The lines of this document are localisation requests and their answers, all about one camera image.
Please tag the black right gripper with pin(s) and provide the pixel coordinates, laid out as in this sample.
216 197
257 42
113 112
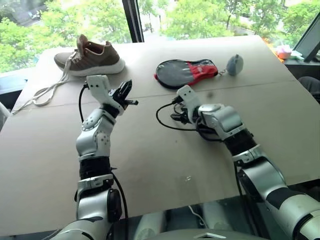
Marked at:
184 116

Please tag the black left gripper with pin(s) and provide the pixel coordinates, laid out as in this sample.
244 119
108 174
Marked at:
117 96

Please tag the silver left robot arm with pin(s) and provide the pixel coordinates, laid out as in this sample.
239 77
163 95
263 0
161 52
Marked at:
95 140

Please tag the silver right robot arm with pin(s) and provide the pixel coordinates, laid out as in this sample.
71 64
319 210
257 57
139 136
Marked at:
225 120

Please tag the grey round zip pouch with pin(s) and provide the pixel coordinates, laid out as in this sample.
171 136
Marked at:
235 65

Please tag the black and red paddle case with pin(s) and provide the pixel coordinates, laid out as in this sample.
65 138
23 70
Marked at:
180 73

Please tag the brown sneaker with white laces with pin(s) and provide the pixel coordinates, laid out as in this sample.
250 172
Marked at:
92 58

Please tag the silver robot right leg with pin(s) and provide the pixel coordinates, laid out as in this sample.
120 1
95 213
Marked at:
216 215

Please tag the silver robot torso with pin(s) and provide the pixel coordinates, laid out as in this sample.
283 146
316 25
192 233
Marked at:
200 233

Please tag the pink box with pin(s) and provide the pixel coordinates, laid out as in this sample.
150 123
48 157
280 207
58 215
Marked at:
284 52

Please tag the light green packet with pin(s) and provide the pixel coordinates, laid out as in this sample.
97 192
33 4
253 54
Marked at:
298 55

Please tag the dark rounded object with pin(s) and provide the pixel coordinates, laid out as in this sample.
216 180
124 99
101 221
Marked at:
311 87

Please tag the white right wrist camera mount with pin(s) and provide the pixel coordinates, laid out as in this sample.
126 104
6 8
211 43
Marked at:
190 100

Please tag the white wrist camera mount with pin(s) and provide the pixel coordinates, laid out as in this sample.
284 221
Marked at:
98 87
190 100

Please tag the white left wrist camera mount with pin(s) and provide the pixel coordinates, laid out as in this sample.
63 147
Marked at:
98 87

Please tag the dark window frame post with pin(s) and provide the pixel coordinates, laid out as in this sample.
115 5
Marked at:
133 20

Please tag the dark slanted window frame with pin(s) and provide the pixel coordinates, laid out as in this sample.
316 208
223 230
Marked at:
308 42

